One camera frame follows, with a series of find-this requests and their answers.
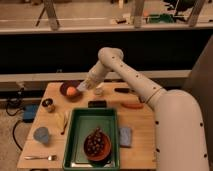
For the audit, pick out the brown bowl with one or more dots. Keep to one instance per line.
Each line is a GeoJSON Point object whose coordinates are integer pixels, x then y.
{"type": "Point", "coordinates": [104, 153]}

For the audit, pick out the blue paper cup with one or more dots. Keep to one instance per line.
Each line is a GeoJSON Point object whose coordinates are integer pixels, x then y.
{"type": "Point", "coordinates": [42, 135]}

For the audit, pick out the dark grapes bunch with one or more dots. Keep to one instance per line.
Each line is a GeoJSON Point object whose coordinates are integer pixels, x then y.
{"type": "Point", "coordinates": [95, 143]}

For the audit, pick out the silver fork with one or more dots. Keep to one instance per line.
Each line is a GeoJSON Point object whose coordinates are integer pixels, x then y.
{"type": "Point", "coordinates": [49, 158]}

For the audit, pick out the blue box on floor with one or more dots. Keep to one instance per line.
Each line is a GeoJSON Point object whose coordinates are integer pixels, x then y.
{"type": "Point", "coordinates": [29, 113]}

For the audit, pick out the green plastic tray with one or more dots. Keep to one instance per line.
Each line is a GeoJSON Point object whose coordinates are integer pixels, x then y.
{"type": "Point", "coordinates": [83, 122]}

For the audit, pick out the orange fruit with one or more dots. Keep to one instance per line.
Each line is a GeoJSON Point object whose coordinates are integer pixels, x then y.
{"type": "Point", "coordinates": [71, 91]}

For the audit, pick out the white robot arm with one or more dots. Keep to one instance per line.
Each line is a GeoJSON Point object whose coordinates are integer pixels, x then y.
{"type": "Point", "coordinates": [179, 128]}

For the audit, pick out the black rectangular block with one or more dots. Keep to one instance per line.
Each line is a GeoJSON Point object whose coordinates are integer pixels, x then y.
{"type": "Point", "coordinates": [97, 104]}

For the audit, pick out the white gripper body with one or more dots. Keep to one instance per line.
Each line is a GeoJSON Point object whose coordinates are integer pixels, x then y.
{"type": "Point", "coordinates": [83, 86]}

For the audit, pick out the small brown jar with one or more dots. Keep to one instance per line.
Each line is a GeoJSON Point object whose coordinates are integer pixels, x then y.
{"type": "Point", "coordinates": [48, 105]}

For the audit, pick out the dark marker pen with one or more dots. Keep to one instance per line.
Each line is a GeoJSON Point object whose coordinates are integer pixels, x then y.
{"type": "Point", "coordinates": [123, 90]}

